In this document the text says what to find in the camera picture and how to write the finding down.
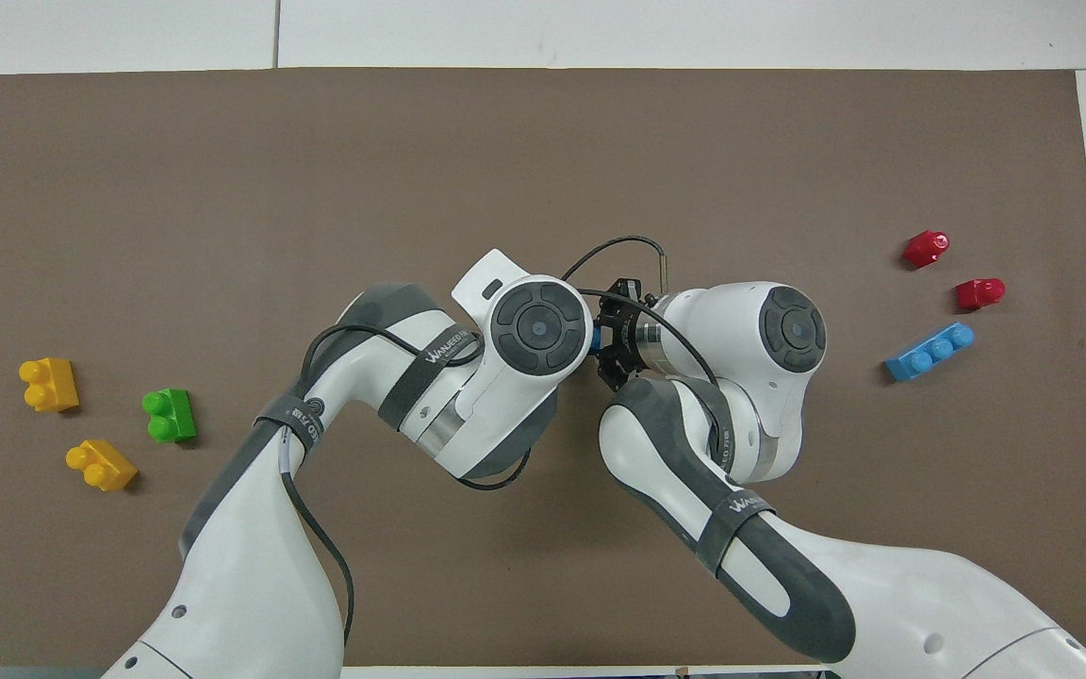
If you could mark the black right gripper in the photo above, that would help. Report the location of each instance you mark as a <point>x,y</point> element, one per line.
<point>642,338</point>

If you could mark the blue three-stud toy brick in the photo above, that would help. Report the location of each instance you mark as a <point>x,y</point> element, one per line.
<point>925,356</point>
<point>594,338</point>

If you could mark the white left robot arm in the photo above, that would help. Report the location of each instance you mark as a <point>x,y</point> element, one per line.
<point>251,566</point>

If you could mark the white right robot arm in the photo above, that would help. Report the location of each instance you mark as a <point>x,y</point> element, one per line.
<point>882,585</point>

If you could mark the brown table mat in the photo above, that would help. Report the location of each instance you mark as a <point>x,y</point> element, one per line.
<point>543,160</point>

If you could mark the red one-stud toy brick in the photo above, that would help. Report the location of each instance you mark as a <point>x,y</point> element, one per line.
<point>925,250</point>
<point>979,294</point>

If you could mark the green two-stud toy brick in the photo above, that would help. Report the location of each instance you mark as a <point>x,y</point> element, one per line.
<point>171,415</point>

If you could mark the yellow two-stud toy brick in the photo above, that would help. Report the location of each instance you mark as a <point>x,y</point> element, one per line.
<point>105,465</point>
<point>51,385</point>

